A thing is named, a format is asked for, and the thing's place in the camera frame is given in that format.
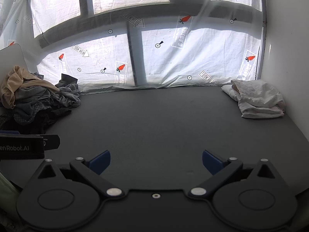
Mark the dark clothes pile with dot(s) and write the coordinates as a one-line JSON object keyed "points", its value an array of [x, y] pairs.
{"points": [[35, 110]]}

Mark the beige long-sleeve shirt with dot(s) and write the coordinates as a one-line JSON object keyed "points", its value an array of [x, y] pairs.
{"points": [[17, 78]]}

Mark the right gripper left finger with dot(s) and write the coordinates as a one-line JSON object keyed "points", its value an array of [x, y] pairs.
{"points": [[89, 172]]}

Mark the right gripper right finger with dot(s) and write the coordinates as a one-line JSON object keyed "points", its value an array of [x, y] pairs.
{"points": [[222, 170]]}

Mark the grey crumpled garment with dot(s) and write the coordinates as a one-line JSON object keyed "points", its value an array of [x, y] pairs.
{"points": [[69, 93]]}

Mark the white side panel board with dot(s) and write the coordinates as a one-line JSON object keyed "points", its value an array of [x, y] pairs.
{"points": [[9, 57]]}

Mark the white folded cloth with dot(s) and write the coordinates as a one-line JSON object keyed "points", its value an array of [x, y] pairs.
{"points": [[256, 99]]}

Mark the white printed backdrop sheet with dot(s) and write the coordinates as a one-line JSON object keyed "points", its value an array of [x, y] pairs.
{"points": [[127, 44]]}

